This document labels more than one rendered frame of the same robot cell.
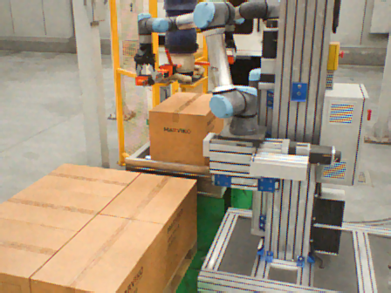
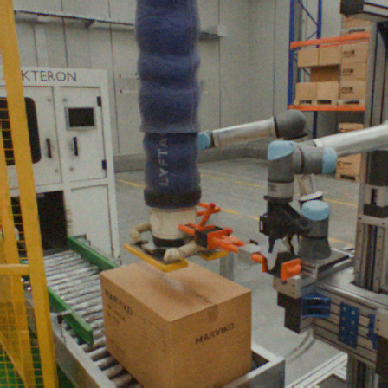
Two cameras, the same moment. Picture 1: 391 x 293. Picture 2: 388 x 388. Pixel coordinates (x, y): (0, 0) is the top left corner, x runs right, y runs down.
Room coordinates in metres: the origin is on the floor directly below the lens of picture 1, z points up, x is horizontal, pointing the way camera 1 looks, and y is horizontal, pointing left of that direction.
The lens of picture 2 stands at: (1.87, 1.35, 1.71)
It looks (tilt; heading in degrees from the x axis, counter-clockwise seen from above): 14 degrees down; 304
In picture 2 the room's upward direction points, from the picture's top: straight up
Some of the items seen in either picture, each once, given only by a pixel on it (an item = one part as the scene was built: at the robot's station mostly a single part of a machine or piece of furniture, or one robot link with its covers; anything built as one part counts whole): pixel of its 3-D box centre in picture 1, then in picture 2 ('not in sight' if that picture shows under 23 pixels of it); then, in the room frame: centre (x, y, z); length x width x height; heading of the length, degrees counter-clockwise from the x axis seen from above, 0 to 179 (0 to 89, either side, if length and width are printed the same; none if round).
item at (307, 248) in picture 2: not in sight; (313, 242); (2.56, -0.38, 1.09); 0.15 x 0.15 x 0.10
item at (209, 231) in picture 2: (168, 69); (210, 236); (2.73, 0.17, 1.24); 0.10 x 0.08 x 0.06; 72
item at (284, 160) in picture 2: (145, 23); (282, 161); (2.41, 0.27, 1.54); 0.09 x 0.08 x 0.11; 46
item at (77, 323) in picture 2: not in sight; (34, 287); (4.24, -0.03, 0.60); 1.60 x 0.10 x 0.09; 163
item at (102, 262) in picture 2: not in sight; (114, 266); (4.08, -0.55, 0.60); 1.60 x 0.10 x 0.09; 163
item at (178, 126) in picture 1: (189, 128); (173, 322); (3.04, 0.04, 0.75); 0.60 x 0.40 x 0.40; 163
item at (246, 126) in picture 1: (243, 121); not in sight; (2.09, -0.25, 1.09); 0.15 x 0.15 x 0.10
